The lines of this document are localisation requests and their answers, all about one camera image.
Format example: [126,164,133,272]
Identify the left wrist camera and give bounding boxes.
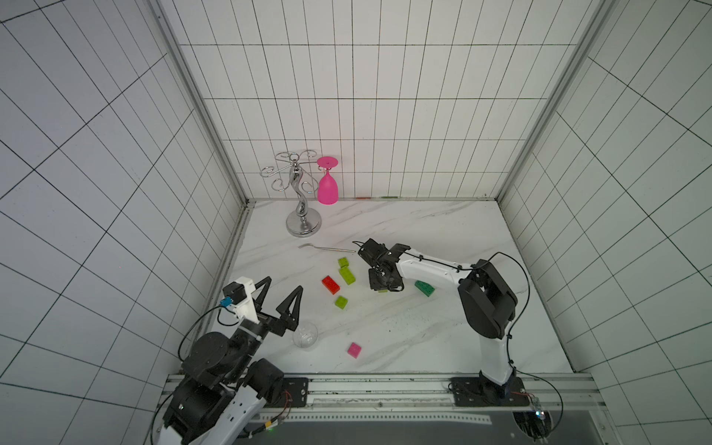
[220,276,259,324]

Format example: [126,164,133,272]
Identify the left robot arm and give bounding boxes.
[148,277,309,444]

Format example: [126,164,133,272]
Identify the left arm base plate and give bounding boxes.
[265,378,310,409]

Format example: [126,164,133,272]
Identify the lime lego brick centre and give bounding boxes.
[335,296,349,309]

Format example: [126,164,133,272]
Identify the pink lego brick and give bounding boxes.
[347,342,363,359]

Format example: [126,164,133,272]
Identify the red lego brick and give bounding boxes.
[322,276,340,295]

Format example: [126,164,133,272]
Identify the clear glass cup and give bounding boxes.
[293,321,319,350]

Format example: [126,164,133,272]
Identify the dark green lego brick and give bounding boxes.
[415,280,435,297]

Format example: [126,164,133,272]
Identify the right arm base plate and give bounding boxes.
[448,376,530,408]

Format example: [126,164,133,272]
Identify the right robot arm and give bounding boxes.
[354,238,518,406]

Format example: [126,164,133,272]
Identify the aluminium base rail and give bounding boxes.
[222,374,607,424]

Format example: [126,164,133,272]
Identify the silver glass holder stand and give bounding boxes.
[260,149,322,238]

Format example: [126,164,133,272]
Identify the long lime lego brick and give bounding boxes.
[339,266,356,286]

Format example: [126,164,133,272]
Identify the pink plastic wine glass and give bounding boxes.
[317,157,339,206]

